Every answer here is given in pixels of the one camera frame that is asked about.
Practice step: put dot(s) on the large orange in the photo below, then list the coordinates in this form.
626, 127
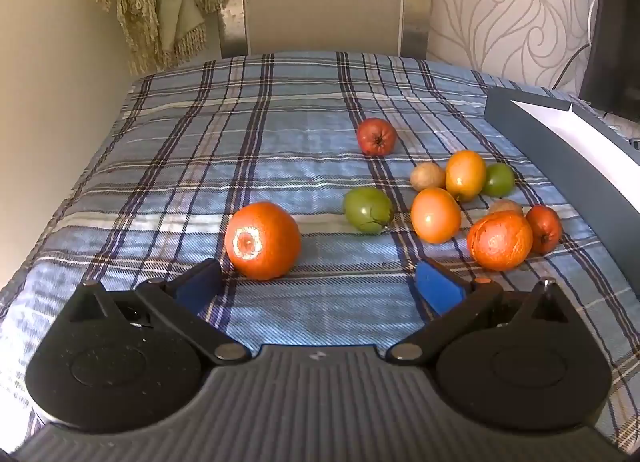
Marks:
265, 242

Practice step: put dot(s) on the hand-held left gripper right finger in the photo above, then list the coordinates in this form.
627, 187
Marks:
440, 289

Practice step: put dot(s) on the grey box with white interior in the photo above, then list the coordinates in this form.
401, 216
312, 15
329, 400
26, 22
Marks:
540, 151

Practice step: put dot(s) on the large green fruit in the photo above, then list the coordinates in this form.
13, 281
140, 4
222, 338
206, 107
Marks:
365, 207

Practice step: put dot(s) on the rough-skinned orange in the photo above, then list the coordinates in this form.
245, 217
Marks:
500, 241

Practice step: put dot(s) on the smooth yellow-orange fruit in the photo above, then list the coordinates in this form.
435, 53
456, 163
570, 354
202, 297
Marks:
465, 174
435, 216

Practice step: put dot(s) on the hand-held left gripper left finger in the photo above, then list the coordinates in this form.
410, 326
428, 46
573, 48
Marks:
200, 286

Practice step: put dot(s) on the blue plaid blanket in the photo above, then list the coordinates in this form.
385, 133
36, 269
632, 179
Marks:
200, 151

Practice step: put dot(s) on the red fruit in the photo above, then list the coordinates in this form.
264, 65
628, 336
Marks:
376, 136
546, 229

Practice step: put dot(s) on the small green fruit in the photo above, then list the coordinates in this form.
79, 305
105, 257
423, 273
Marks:
501, 180

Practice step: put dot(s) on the brown round fruit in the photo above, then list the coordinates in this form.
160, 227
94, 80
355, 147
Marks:
506, 206
426, 175

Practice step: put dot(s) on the black television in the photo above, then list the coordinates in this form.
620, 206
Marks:
620, 41

